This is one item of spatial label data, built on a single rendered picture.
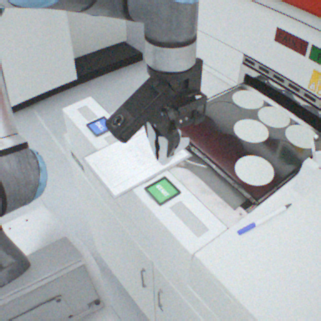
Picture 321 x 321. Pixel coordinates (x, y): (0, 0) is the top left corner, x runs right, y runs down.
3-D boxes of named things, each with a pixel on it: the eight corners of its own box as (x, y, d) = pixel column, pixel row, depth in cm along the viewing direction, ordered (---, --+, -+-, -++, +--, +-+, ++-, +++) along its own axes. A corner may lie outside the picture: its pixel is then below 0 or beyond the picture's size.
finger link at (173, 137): (179, 159, 58) (181, 119, 51) (172, 163, 57) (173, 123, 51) (163, 144, 60) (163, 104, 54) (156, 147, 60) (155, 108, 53)
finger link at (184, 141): (191, 163, 64) (195, 125, 57) (167, 176, 61) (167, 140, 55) (181, 153, 66) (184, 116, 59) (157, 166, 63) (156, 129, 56)
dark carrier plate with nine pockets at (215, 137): (246, 85, 110) (246, 84, 109) (328, 140, 91) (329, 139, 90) (165, 123, 95) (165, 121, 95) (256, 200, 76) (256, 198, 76)
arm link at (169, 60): (165, 53, 42) (132, 33, 47) (165, 83, 45) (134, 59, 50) (207, 40, 45) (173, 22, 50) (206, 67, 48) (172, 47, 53)
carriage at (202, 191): (153, 143, 96) (152, 135, 94) (245, 229, 75) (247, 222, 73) (129, 155, 92) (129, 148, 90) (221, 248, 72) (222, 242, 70)
